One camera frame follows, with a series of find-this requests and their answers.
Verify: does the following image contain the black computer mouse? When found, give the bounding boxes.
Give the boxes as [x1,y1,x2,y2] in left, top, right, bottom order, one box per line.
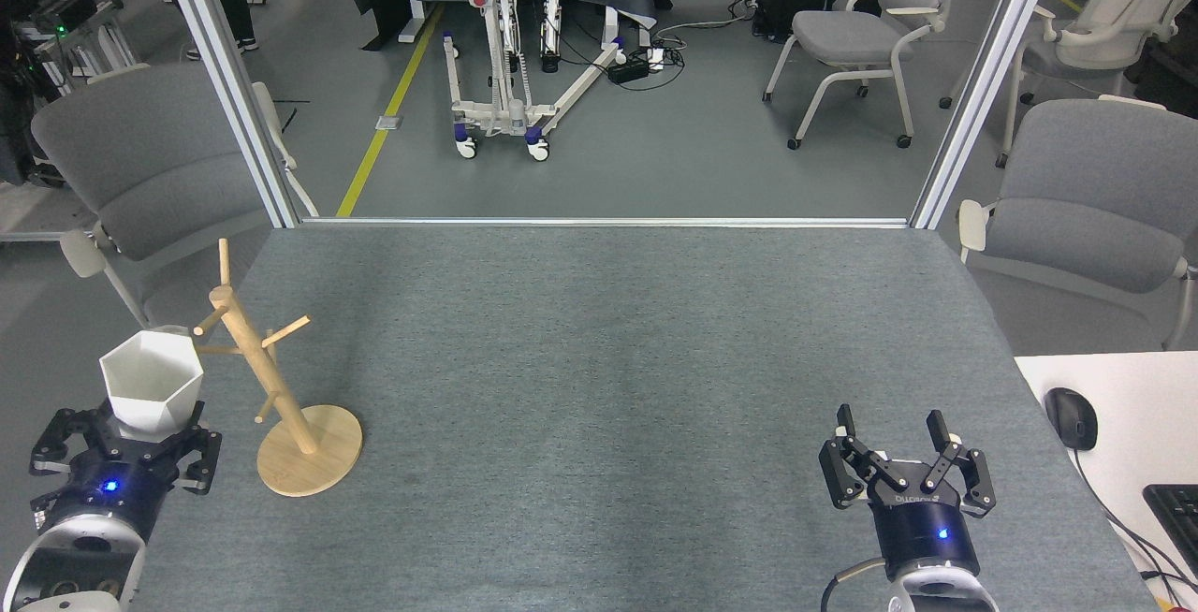
[1045,387,1099,451]

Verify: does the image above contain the white faceted cup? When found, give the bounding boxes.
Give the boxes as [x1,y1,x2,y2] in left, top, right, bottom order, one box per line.
[99,326,205,436]

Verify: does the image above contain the grey office chair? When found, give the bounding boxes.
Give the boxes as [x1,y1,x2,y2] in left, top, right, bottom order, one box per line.
[957,95,1198,351]
[31,62,319,384]
[940,0,1198,169]
[762,0,981,151]

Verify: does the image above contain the white desk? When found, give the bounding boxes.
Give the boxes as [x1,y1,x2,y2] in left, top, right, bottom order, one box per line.
[1015,351,1198,612]

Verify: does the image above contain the silver table edge rail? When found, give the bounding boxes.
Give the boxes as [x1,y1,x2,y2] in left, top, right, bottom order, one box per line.
[299,216,913,228]

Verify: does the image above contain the silver aluminium post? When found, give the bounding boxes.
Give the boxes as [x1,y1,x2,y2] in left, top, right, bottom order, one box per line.
[910,0,1068,229]
[150,0,319,229]

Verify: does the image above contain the wooden cup rack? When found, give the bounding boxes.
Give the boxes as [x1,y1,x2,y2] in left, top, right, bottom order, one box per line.
[192,238,363,498]

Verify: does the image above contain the black keyboard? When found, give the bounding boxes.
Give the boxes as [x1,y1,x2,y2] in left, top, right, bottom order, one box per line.
[1143,484,1198,585]

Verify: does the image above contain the black mouse cable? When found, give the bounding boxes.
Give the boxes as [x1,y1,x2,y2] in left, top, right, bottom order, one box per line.
[1072,448,1198,590]

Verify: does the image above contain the white stand on wheels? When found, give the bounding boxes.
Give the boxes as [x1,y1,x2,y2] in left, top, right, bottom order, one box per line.
[421,0,628,162]

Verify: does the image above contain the metal equipment rack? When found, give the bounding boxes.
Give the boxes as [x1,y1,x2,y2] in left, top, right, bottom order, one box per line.
[0,0,141,98]

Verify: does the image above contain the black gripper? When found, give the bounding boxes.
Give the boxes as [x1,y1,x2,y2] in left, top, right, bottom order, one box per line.
[819,403,997,581]
[28,409,224,540]

